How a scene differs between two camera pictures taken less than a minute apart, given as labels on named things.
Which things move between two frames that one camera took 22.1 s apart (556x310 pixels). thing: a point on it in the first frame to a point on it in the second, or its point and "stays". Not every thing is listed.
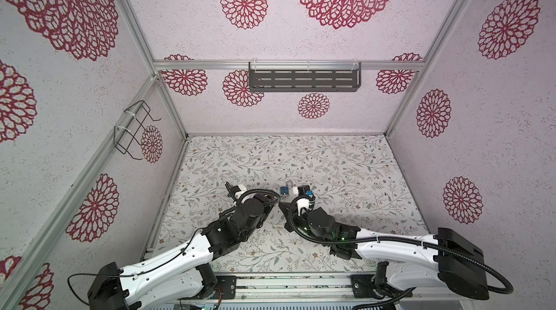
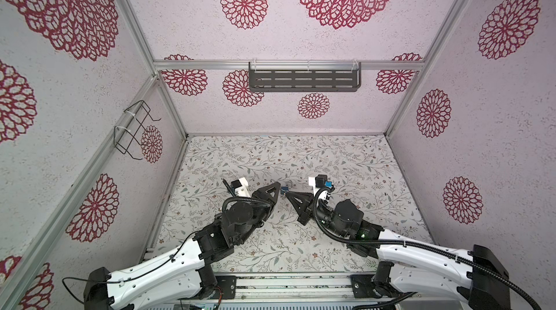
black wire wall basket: (130, 129) stays
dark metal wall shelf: (305, 80) stays
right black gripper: (291, 216) to (305, 210)
